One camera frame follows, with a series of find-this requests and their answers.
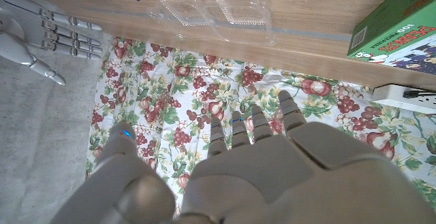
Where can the white power strip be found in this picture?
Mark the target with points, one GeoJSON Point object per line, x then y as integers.
{"type": "Point", "coordinates": [391, 96]}

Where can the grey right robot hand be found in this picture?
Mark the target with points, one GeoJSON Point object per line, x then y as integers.
{"type": "Point", "coordinates": [20, 30]}

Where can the floral fruit print backdrop cloth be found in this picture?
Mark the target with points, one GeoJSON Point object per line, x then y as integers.
{"type": "Point", "coordinates": [190, 91]}

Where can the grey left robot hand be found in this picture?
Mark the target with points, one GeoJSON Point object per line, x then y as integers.
{"type": "Point", "coordinates": [272, 183]}

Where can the green puzzle box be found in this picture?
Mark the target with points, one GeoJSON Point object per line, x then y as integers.
{"type": "Point", "coordinates": [402, 26]}

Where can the clear plastic clamshell container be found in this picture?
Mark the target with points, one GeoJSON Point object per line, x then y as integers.
{"type": "Point", "coordinates": [238, 16]}

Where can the grey tape line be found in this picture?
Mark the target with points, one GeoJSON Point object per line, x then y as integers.
{"type": "Point", "coordinates": [306, 33]}

